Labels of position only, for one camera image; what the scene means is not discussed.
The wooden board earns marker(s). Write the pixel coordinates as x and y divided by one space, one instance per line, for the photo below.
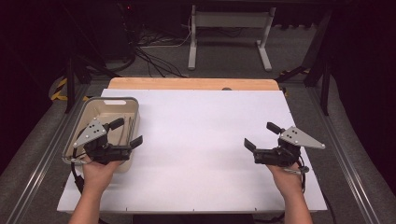
186 84

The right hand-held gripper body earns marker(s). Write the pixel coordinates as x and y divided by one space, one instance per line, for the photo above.
280 155

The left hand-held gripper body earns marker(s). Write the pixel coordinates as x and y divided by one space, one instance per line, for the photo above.
102 149

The beige plastic bin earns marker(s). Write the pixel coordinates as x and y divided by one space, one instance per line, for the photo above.
106 109

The black computer tower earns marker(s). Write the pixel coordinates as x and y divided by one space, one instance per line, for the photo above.
115 31

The desk with white legs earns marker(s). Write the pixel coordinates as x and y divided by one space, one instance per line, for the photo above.
230 19

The person's left hand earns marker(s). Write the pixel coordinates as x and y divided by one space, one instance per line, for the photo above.
99 175

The black metal stand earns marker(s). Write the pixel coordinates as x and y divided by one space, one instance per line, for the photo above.
71 81
323 71

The yellow black hazard tape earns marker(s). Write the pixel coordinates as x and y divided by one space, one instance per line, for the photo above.
59 90

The white board sheet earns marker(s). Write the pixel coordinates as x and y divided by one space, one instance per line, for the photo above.
193 140

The aluminium frame rail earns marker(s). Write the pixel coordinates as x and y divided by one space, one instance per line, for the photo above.
345 161
40 165

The person's right hand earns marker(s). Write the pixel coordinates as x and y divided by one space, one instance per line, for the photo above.
288 180

